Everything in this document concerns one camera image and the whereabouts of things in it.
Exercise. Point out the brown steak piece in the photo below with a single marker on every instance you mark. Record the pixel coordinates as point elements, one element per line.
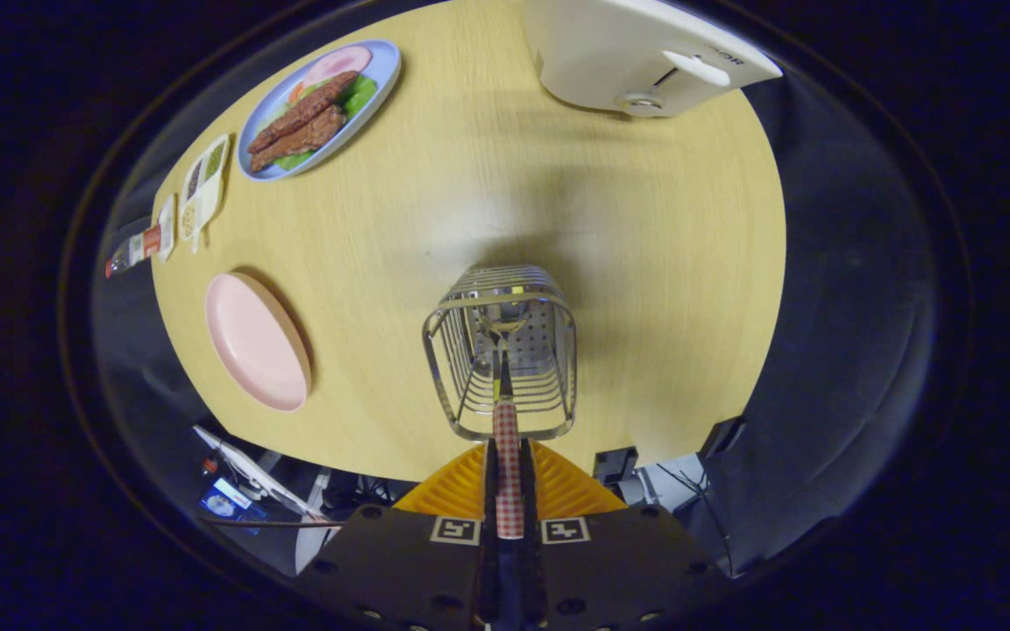
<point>308,109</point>
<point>303,140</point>

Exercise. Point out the white flat board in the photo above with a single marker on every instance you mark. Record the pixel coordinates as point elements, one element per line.
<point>251,469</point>

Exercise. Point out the pink plate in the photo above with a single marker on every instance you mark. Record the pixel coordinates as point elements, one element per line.
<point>255,342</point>

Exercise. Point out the green lettuce leaf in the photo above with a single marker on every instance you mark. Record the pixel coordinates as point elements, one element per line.
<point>360,96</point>

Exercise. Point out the white toaster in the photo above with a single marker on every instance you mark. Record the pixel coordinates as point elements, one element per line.
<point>610,53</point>

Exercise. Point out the blue flat item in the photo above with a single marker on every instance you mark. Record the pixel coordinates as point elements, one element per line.
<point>229,504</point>

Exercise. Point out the pink ham slice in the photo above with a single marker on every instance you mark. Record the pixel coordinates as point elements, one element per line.
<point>338,63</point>

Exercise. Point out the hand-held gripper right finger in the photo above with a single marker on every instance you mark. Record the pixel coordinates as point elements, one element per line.
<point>528,491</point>

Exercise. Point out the white square coaster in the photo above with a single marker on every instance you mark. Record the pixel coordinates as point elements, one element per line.
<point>167,241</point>

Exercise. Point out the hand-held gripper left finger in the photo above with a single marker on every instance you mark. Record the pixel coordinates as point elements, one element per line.
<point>489,491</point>

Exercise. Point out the white divided tray with beans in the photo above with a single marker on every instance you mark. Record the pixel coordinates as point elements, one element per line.
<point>207,197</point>

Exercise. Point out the clear water bottle red label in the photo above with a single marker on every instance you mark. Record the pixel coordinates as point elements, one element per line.
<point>141,245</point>

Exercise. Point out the blue food plate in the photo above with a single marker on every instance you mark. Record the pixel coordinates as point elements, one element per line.
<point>382,61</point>

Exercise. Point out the orange carrot slice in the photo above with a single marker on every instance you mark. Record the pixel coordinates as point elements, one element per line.
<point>296,92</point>

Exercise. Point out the black clamp block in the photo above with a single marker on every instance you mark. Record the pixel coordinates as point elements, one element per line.
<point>615,464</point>
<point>722,436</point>

